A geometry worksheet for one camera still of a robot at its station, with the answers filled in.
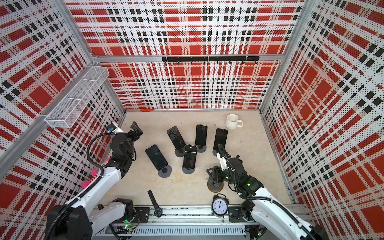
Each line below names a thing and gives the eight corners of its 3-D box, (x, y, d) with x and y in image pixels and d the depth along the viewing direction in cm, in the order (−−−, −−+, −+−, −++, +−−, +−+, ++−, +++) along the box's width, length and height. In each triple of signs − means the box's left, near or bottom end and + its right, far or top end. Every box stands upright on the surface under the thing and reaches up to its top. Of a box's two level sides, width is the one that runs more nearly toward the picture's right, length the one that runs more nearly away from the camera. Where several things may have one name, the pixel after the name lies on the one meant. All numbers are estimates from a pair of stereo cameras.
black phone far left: (160, 174, 89) (154, 163, 77) (152, 162, 94) (144, 150, 82) (169, 168, 92) (164, 156, 80) (161, 156, 97) (155, 143, 85)
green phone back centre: (196, 150, 99) (195, 134, 85) (196, 141, 104) (195, 124, 90) (206, 150, 99) (207, 134, 85) (206, 141, 104) (207, 124, 90)
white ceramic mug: (228, 131, 108) (230, 125, 103) (222, 122, 114) (223, 116, 109) (241, 126, 111) (243, 120, 106) (234, 118, 116) (236, 112, 111)
